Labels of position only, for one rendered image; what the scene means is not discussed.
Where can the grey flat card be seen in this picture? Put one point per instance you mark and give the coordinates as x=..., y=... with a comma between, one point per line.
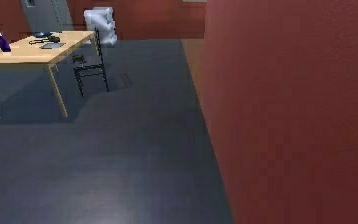
x=52, y=45

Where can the black metal chair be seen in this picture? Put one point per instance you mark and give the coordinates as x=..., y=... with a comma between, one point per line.
x=100, y=63

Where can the small black box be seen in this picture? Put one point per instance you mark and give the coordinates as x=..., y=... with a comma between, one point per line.
x=54, y=39

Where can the black utensil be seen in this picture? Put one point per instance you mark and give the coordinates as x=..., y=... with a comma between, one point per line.
x=38, y=41

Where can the blue bowl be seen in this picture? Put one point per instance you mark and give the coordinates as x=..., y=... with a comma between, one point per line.
x=42, y=34

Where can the light wooden table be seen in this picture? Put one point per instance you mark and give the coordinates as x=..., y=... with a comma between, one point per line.
x=27, y=53

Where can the purple spray bottle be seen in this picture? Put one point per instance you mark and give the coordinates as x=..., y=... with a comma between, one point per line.
x=3, y=43

